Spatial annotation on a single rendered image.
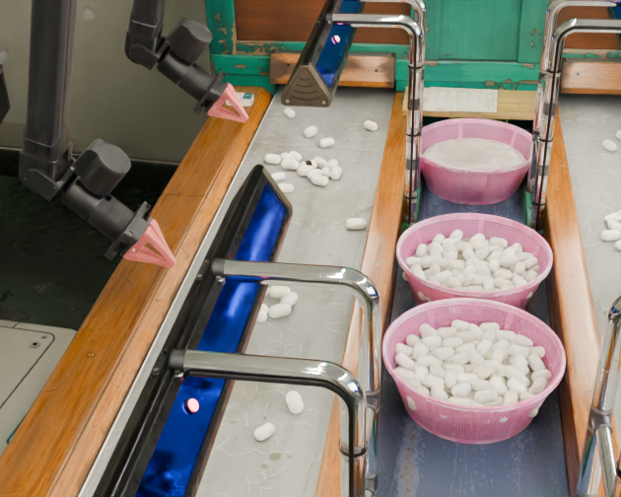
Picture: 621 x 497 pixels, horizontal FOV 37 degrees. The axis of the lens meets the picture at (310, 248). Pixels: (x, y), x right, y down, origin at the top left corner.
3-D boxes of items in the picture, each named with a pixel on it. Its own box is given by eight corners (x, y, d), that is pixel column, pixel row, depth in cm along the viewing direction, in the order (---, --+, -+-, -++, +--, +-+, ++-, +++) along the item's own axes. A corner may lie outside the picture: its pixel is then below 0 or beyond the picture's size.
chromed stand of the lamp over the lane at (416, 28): (319, 239, 184) (314, 17, 161) (332, 191, 201) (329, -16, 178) (416, 245, 181) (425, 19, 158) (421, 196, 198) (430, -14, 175)
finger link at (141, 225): (189, 245, 152) (143, 209, 150) (177, 267, 146) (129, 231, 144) (167, 269, 155) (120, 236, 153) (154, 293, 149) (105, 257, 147)
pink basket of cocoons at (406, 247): (422, 351, 153) (424, 304, 148) (377, 266, 175) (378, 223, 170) (573, 327, 157) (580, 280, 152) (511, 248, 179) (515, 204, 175)
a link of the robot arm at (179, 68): (158, 58, 190) (149, 70, 185) (175, 35, 186) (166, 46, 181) (186, 79, 191) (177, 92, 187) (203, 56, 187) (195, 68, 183)
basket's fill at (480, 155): (417, 201, 195) (418, 177, 192) (422, 155, 214) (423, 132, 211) (526, 207, 192) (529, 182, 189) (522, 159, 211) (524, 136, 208)
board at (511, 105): (401, 115, 213) (401, 110, 212) (405, 91, 226) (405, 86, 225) (549, 120, 208) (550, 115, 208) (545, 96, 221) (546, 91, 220)
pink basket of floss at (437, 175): (466, 225, 187) (469, 182, 182) (385, 177, 207) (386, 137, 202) (560, 188, 200) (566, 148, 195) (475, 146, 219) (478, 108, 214)
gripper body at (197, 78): (229, 75, 192) (199, 52, 190) (218, 94, 183) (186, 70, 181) (211, 97, 195) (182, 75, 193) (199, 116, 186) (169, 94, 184)
